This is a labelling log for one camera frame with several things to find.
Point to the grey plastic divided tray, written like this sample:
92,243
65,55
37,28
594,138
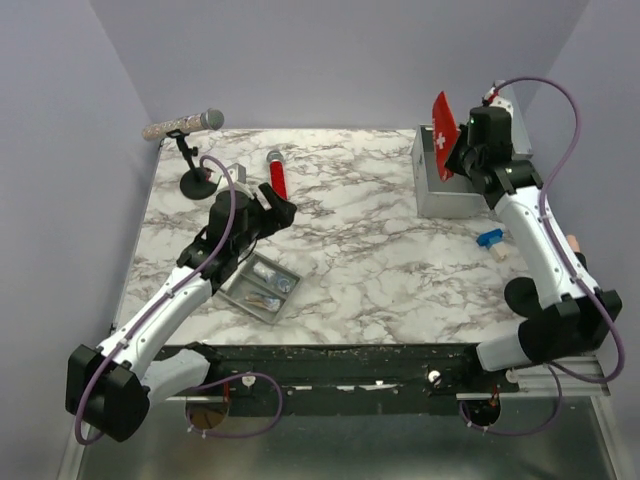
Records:
244,281

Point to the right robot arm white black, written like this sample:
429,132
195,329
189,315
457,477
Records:
514,192

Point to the gauze bandage roll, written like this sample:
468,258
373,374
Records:
265,272

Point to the cotton swabs bag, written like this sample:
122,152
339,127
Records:
262,301

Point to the red glitter microphone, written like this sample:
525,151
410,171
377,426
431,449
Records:
275,161

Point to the black microphone stand left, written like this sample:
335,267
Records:
194,184

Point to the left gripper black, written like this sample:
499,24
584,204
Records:
283,211

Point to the grey metal medicine case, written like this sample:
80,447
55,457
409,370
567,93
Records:
454,199

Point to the silver glitter microphone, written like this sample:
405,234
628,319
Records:
211,119

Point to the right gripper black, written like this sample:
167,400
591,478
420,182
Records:
454,162

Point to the red first aid pouch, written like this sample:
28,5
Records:
444,134

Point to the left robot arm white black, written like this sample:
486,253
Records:
112,386

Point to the beige microphone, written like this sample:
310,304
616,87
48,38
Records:
573,243

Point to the tape roll in wrapper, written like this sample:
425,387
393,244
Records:
284,285

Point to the blue white small box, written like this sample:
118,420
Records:
493,242

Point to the black mounting rail base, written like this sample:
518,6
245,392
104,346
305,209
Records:
324,380

